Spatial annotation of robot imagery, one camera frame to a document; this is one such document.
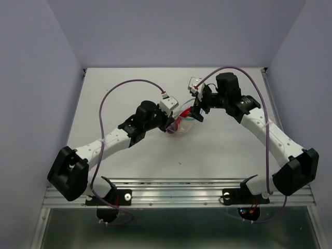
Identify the red chili pepper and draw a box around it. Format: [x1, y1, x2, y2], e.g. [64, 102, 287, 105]
[173, 107, 193, 132]

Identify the purple onion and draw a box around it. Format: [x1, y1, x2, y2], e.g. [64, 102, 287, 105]
[167, 124, 177, 134]

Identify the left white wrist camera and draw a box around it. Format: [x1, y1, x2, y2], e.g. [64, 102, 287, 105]
[159, 96, 178, 117]

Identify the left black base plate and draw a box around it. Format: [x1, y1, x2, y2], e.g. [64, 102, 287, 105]
[85, 189, 132, 206]

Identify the clear zip top bag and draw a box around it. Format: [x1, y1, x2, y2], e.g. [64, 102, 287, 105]
[166, 98, 196, 135]

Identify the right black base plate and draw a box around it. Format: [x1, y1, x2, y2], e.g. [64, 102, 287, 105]
[219, 188, 270, 206]

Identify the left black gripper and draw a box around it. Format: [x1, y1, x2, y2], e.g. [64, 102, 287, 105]
[144, 104, 174, 133]

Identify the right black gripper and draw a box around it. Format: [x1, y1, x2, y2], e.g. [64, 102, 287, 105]
[185, 87, 228, 122]

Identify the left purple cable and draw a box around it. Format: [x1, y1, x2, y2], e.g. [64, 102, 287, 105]
[90, 79, 169, 226]

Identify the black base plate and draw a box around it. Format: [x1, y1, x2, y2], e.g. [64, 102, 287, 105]
[219, 188, 270, 206]
[85, 189, 132, 206]

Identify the aluminium rail frame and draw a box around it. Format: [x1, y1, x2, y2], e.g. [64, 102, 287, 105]
[32, 67, 330, 248]

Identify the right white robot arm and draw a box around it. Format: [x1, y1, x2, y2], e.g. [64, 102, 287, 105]
[188, 73, 319, 202]

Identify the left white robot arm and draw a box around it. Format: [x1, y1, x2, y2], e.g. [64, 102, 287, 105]
[47, 96, 178, 204]

